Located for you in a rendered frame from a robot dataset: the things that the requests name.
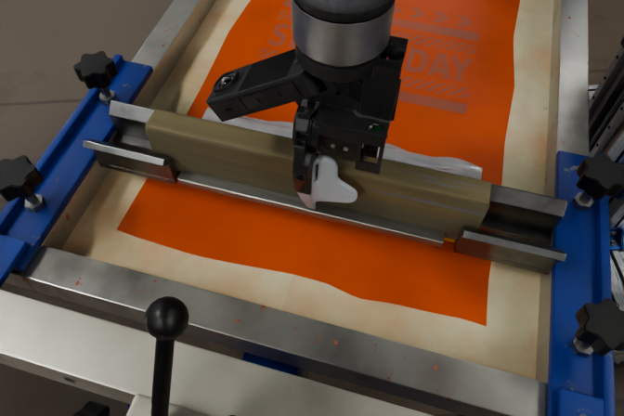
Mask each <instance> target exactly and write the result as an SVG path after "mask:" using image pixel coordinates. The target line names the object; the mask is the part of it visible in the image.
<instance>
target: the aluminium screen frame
mask: <svg viewBox="0 0 624 416"><path fill-rule="evenodd" d="M215 1H216V0H174V1H173V3H172V4H171V5H170V6H169V7H168V9H167V10H166V12H165V13H164V15H163V16H162V18H161V19H160V21H159V22H158V24H157V25H156V27H155V28H154V29H153V31H152V32H151V34H150V35H149V37H148V39H147V40H146V42H145V43H144V44H143V46H142V47H141V48H140V49H139V51H138V52H137V54H136V55H135V57H134V58H133V60H132V61H131V62H135V63H139V64H144V65H149V66H151V67H152V69H153V73H152V75H151V76H150V78H149V79H148V81H147V82H146V84H145V85H144V87H143V88H142V90H141V91H140V93H139V94H138V96H137V97H136V99H135V101H134V103H133V105H138V106H142V107H146V108H149V107H150V105H151V104H152V102H153V101H154V99H155V98H156V97H157V95H158V94H159V92H160V90H161V89H162V87H163V85H164V83H165V82H166V80H167V78H168V77H169V75H170V74H171V72H172V70H173V69H174V67H175V66H176V64H177V62H178V61H179V59H180V58H181V56H182V55H183V53H184V51H185V50H186V48H187V47H188V45H189V43H190V41H191V39H192V38H193V36H194V35H195V33H196V31H198V29H199V28H200V26H201V24H202V22H203V21H204V19H205V17H206V16H207V14H208V12H209V11H210V9H211V8H212V6H213V4H214V3H215ZM559 150H561V151H565V152H570V153H575V154H579V155H584V156H589V157H590V142H589V46H588V0H553V17H552V55H551V74H550V94H549V113H548V133H547V152H546V172H545V190H544V195H546V196H551V197H554V184H555V157H556V154H557V152H558V151H559ZM110 170H111V169H110V168H106V167H102V166H100V165H99V163H98V160H96V161H95V162H94V164H93V165H92V167H91V169H90V170H89V172H88V173H87V175H86V176H85V178H84V180H83V181H82V183H81V185H80V186H79V188H78V189H77V190H76V191H75V193H74V194H73V196H72V197H71V200H70V201H69V203H68V204H67V206H66V207H65V209H64V210H63V212H62V213H61V215H60V216H59V218H58V220H57V222H56V223H55V225H54V226H53V227H52V228H51V230H50V231H49V233H48V235H47V236H46V238H45V240H44V241H43V243H42V244H41V246H40V247H39V249H38V251H37V252H36V254H35V255H34V257H33V258H32V260H31V262H30V263H29V265H28V266H27V267H26V269H25V270H24V271H23V272H22V271H18V270H15V269H12V271H11V272H10V274H9V275H8V277H7V278H6V280H5V283H7V284H11V285H14V286H18V287H21V288H24V289H27V290H31V291H34V292H38V293H42V294H46V295H49V296H53V297H56V298H59V299H62V300H66V301H69V302H73V303H75V304H78V305H82V306H88V307H91V308H95V309H97V310H101V311H104V312H108V313H111V314H114V315H117V316H121V317H124V318H127V319H132V320H136V321H139V322H143V323H145V314H146V310H147V309H148V307H149V306H150V304H151V303H152V302H154V301H155V300H157V299H158V298H161V297H164V296H172V297H175V298H177V299H179V300H180V301H182V302H183V303H184V305H185V306H186V307H187V309H188V315H189V318H188V326H187V328H186V329H185V331H184V332H183V333H182V334H185V335H187V336H191V337H194V338H198V339H201V340H204V341H207V342H210V343H214V344H217V345H222V346H226V347H229V348H233V349H236V350H240V351H242V352H246V353H249V354H253V355H256V356H259V357H262V358H268V359H271V360H275V361H278V362H281V363H284V364H288V365H291V366H294V367H297V368H300V369H304V370H307V371H313V372H316V373H319V374H323V375H326V376H330V377H332V378H336V379H339V380H343V381H346V382H349V383H352V384H358V385H361V386H365V387H368V388H371V389H374V390H378V391H381V392H385V393H387V394H390V395H394V396H397V397H403V398H406V399H409V400H413V401H416V402H420V403H423V404H426V405H429V406H432V407H436V408H439V409H442V410H448V411H451V412H455V413H458V414H461V415H464V416H547V395H548V368H549V342H550V315H551V288H552V271H550V272H549V274H548V275H546V274H542V273H540V287H539V326H538V345H537V365H536V380H534V379H531V378H527V377H524V376H521V375H517V374H513V373H510V372H507V371H503V370H497V369H493V368H490V367H487V366H483V365H480V364H476V363H473V362H470V361H466V360H462V359H459V358H455V357H450V356H446V355H442V354H439V353H436V352H432V351H429V350H425V349H421V348H419V347H415V346H411V345H408V344H402V343H399V342H395V341H391V340H388V339H384V338H382V337H378V336H374V335H371V334H367V333H364V332H361V331H354V330H351V329H347V328H344V327H341V326H337V325H333V324H330V323H327V322H323V321H320V320H316V319H312V318H307V317H303V316H300V315H296V314H293V313H290V312H286V311H282V310H279V309H276V308H272V307H269V306H265V305H259V304H256V303H252V302H249V301H245V300H241V299H239V298H235V297H231V296H228V295H224V294H221V293H218V292H211V291H208V290H204V289H201V288H198V287H194V286H190V285H187V284H184V283H180V282H177V281H173V280H169V279H164V278H160V277H157V276H153V275H150V274H147V273H143V272H139V271H136V270H133V269H129V268H126V267H122V266H116V265H113V264H109V263H106V262H102V261H98V260H96V259H92V258H88V257H85V256H81V255H78V254H75V253H68V252H65V251H61V249H62V248H63V246H64V244H65V243H66V241H67V239H68V238H69V237H70V235H71V234H72V232H73V230H74V229H75V227H76V225H77V224H78V222H79V221H80V219H81V217H82V216H83V214H84V213H85V210H86V209H87V207H88V205H89V204H90V202H91V201H92V200H93V198H94V197H95V195H96V194H97V192H98V190H99V188H100V187H101V185H102V183H103V182H104V180H105V178H106V177H107V175H108V174H109V172H110Z"/></svg>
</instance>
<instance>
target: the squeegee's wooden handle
mask: <svg viewBox="0 0 624 416"><path fill-rule="evenodd" d="M146 133H147V136H148V139H149V143H150V145H151V147H152V150H153V153H154V154H158V155H162V156H166V157H170V158H171V159H172V162H173V165H174V167H175V171H176V173H177V174H180V173H181V171H182V170H183V171H188V172H191V173H195V174H199V175H203V176H210V177H214V178H218V179H223V180H226V181H230V182H234V183H238V184H242V185H246V186H250V187H254V188H259V189H265V190H269V191H273V192H278V193H281V194H285V195H289V196H294V197H297V198H300V197H299V195H298V193H297V191H295V188H294V183H293V154H294V148H293V139H292V138H289V137H286V136H277V135H273V134H269V133H265V132H260V131H256V130H252V129H248V128H243V127H238V126H235V125H230V124H226V123H219V122H214V121H210V120H205V119H201V118H197V117H192V116H188V115H184V114H180V113H175V112H170V111H167V110H159V109H156V110H155V111H154V112H153V113H152V114H151V116H150V118H149V120H148V122H147V124H146ZM317 153H318V154H319V155H321V154H322V155H327V156H330V157H332V158H333V159H334V160H335V161H336V162H337V164H338V176H339V178H340V179H341V180H343V181H344V182H345V183H346V184H348V185H349V186H351V187H352V188H354V189H355V190H356V191H357V199H356V200H355V201H353V202H350V203H345V202H330V201H317V202H320V203H324V204H329V205H332V206H336V207H340V208H345V209H348V210H352V211H356V212H360V213H364V214H368V215H375V216H380V217H383V218H387V219H391V220H395V221H399V222H403V223H407V224H411V225H415V226H419V227H423V228H430V229H434V230H438V231H442V232H445V238H450V239H454V240H457V239H458V237H459V235H460V233H461V231H462V227H468V228H474V229H479V228H480V226H481V224H482V222H483V220H484V218H485V215H486V213H487V211H488V208H489V205H490V200H491V191H492V184H491V182H488V181H485V180H480V179H476V178H471V177H468V176H463V175H455V174H451V173H447V172H442V171H438V170H434V169H430V168H425V167H421V166H417V165H412V164H408V163H403V162H396V161H392V160H387V159H382V165H381V170H380V174H378V175H377V174H374V173H369V172H365V171H361V170H357V169H355V164H356V163H355V162H351V161H347V160H343V159H340V157H338V156H333V155H330V154H326V153H321V152H317Z"/></svg>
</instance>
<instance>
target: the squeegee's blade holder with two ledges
mask: <svg viewBox="0 0 624 416"><path fill-rule="evenodd" d="M177 180H178V183H179V184H180V185H184V186H189V187H193V188H196V189H203V190H207V191H211V192H215V193H219V194H223V195H227V196H230V197H234V198H238V199H243V200H246V201H250V202H257V203H261V204H264V205H269V206H273V207H277V208H280V209H284V210H288V211H292V212H296V213H300V214H304V215H311V216H315V217H318V218H323V219H327V220H331V221H334V222H338V223H342V224H346V225H350V226H354V227H358V228H365V229H368V230H372V231H377V232H381V233H384V234H388V235H392V236H396V237H399V238H404V239H408V240H412V241H418V242H422V243H426V244H431V245H434V246H438V247H442V245H443V242H444V237H445V232H442V231H438V230H434V229H430V228H426V227H419V226H415V225H411V224H407V223H403V222H399V221H395V220H391V219H387V218H383V217H380V216H375V215H371V214H364V213H360V212H356V211H352V210H348V209H345V208H340V207H336V206H332V205H329V204H324V203H320V202H316V208H315V209H311V208H308V207H306V205H305V204H304V203H303V202H302V200H301V199H300V198H297V197H294V196H289V195H285V194H281V193H278V192H273V191H269V190H265V189H261V188H254V187H250V186H246V185H242V184H238V183H234V182H230V181H226V180H223V179H218V178H214V177H210V176H207V175H199V174H195V173H191V172H188V171H183V170H182V171H181V173H180V174H179V176H178V178H177Z"/></svg>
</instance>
